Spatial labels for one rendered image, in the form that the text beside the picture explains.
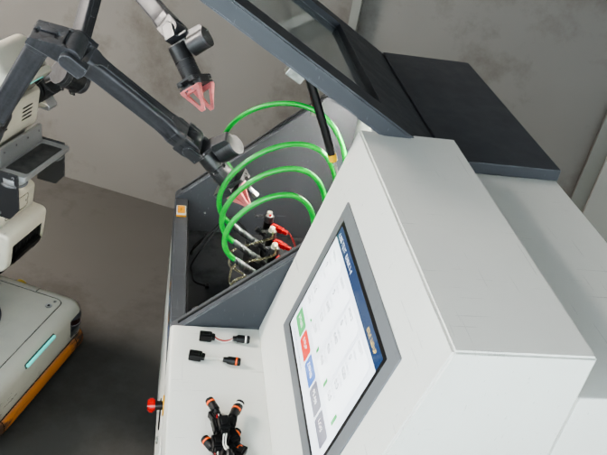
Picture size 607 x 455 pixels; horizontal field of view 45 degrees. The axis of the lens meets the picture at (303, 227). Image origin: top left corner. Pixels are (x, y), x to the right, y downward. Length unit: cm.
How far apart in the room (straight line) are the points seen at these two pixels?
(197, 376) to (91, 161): 269
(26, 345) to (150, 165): 157
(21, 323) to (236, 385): 138
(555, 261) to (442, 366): 50
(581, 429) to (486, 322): 24
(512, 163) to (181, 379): 90
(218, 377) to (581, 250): 84
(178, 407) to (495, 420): 75
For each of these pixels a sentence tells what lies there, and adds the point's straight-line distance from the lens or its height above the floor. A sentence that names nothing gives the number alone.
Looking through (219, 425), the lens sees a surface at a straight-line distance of 157.
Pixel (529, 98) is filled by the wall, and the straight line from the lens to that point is 350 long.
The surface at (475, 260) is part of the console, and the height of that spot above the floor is 155.
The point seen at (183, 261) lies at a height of 95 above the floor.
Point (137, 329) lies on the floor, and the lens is 333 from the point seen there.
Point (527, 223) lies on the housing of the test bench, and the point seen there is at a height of 147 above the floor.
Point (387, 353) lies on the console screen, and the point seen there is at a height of 142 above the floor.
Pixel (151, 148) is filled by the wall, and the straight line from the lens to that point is 406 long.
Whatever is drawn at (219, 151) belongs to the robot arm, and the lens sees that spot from 198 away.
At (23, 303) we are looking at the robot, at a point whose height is 28.
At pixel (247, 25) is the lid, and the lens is 147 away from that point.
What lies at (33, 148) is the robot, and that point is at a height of 104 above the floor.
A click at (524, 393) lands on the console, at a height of 148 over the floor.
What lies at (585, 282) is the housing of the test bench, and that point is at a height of 147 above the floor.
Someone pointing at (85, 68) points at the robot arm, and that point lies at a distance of 186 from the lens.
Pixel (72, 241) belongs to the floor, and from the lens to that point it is 386.
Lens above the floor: 218
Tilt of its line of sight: 32 degrees down
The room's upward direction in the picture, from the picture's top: 11 degrees clockwise
